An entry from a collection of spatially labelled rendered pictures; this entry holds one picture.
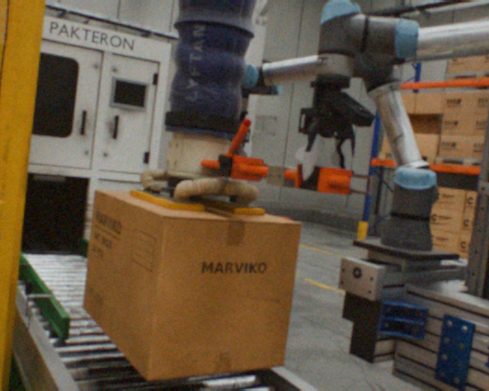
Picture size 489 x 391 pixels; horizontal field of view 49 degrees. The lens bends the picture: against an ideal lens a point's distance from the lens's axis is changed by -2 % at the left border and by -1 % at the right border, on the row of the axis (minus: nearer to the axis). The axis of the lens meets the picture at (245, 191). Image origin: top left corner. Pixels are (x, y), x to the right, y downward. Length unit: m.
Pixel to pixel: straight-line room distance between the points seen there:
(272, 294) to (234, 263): 0.15
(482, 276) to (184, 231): 0.82
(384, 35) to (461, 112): 8.38
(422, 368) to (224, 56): 1.01
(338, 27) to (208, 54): 0.52
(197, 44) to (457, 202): 8.10
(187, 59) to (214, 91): 0.12
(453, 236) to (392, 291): 7.89
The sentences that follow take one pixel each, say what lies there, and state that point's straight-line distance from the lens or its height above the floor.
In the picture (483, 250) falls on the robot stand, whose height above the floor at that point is 1.07.
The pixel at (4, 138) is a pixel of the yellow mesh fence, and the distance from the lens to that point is 2.33.
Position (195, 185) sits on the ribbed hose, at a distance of 1.40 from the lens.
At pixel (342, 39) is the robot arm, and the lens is 1.11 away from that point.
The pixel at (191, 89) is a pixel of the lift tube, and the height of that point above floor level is 1.41.
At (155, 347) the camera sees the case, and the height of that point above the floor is 0.77.
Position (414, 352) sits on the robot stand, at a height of 0.77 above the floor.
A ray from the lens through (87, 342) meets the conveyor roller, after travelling 2.03.
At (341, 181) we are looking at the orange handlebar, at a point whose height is 1.21.
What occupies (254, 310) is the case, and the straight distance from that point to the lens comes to 1.44.
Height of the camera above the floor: 1.23
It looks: 3 degrees down
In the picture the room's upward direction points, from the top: 7 degrees clockwise
